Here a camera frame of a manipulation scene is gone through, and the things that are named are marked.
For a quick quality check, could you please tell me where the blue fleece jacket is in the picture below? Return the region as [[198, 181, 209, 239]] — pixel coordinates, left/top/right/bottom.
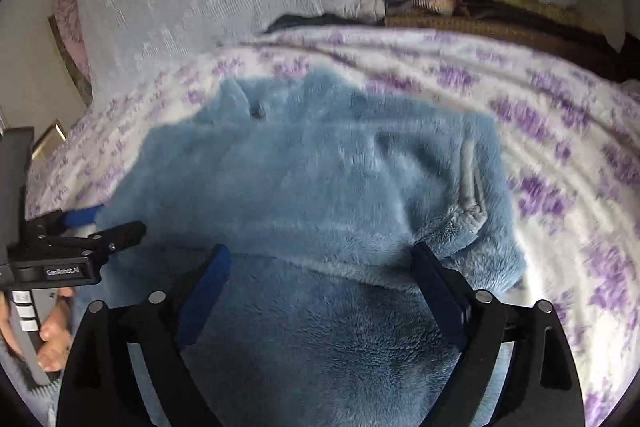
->
[[95, 69, 529, 427]]

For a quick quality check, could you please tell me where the dark cloth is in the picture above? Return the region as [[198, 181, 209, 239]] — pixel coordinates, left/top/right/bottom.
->
[[265, 11, 386, 34]]

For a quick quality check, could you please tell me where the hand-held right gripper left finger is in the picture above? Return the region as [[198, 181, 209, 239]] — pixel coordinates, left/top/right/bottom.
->
[[56, 243, 232, 427]]

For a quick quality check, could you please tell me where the pink quilted cloth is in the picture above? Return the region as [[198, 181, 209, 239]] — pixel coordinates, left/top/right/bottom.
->
[[52, 0, 93, 84]]

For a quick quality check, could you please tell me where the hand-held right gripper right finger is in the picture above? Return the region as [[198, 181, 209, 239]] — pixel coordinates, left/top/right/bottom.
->
[[410, 241, 587, 427]]

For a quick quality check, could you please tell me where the person's left hand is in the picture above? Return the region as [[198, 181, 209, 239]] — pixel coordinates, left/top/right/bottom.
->
[[0, 286, 77, 373]]

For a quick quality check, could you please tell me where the purple floral bed sheet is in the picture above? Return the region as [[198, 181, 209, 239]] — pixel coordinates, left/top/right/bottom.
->
[[25, 24, 640, 427]]

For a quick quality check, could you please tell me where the stack of brown folded blankets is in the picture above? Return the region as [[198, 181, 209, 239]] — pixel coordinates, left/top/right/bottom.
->
[[385, 0, 640, 82]]

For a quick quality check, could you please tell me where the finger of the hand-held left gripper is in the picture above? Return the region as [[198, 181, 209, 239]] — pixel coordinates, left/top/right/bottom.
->
[[22, 204, 106, 239], [30, 221, 147, 265]]

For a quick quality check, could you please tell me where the wooden frame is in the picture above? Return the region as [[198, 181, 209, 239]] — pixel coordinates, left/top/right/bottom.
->
[[47, 14, 94, 106]]

